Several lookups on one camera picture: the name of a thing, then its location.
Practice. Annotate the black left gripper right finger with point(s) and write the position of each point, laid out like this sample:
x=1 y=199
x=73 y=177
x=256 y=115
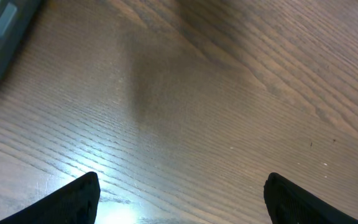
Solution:
x=288 y=203

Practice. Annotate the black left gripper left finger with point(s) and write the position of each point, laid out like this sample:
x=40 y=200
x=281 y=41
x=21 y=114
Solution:
x=74 y=203

